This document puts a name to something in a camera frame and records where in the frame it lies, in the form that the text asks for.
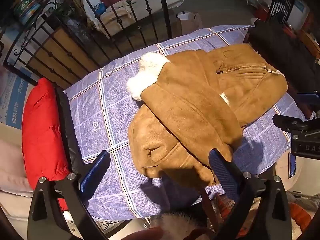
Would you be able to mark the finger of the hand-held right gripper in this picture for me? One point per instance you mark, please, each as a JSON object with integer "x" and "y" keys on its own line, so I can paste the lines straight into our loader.
{"x": 287, "y": 123}
{"x": 310, "y": 98}

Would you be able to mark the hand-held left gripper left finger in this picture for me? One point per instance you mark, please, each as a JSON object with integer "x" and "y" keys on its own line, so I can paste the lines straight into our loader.
{"x": 93, "y": 173}

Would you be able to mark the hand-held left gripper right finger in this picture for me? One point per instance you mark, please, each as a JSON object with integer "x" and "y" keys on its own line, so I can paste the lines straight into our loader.
{"x": 221, "y": 170}

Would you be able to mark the brown suede fur-lined jacket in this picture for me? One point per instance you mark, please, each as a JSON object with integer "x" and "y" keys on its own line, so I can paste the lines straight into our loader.
{"x": 187, "y": 110}

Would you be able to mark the black cloth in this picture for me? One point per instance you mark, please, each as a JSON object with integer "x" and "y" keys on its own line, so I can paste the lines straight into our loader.
{"x": 66, "y": 130}

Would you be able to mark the blue plaid bed sheet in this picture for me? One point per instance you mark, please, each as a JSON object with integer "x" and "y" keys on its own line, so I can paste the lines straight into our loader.
{"x": 100, "y": 120}

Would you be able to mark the dark cloth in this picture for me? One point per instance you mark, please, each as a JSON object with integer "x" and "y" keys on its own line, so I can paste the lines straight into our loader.
{"x": 280, "y": 52}

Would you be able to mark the red pillow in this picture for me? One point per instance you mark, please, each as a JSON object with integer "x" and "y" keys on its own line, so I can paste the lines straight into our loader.
{"x": 42, "y": 135}

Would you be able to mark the orange cloth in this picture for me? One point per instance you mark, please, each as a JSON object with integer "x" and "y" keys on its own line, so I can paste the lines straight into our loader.
{"x": 300, "y": 215}

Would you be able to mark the grey fur garment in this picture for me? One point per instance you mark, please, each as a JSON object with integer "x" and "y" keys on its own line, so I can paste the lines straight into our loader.
{"x": 175, "y": 223}

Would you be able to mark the pink cloth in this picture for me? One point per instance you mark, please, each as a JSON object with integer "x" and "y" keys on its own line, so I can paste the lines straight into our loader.
{"x": 10, "y": 165}

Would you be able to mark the black chair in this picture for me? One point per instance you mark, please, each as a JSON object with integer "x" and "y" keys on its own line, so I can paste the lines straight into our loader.
{"x": 280, "y": 5}

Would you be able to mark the brown paper bag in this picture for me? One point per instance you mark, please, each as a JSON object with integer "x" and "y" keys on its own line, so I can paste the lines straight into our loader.
{"x": 187, "y": 25}

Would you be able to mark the black iron bed railing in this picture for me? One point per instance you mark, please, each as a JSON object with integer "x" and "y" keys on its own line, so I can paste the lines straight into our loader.
{"x": 163, "y": 5}

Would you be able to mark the round tin can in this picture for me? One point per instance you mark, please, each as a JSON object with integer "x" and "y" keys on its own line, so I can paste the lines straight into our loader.
{"x": 27, "y": 10}

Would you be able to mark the wall poster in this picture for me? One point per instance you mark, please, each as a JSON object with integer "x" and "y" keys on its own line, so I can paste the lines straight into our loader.
{"x": 12, "y": 100}

